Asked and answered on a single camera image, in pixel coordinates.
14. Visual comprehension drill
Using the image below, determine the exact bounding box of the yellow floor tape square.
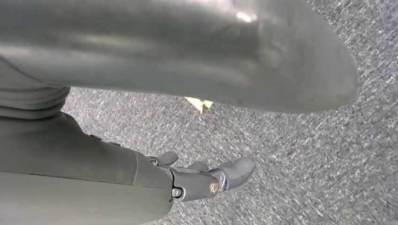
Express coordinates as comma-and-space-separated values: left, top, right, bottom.
183, 96, 214, 114

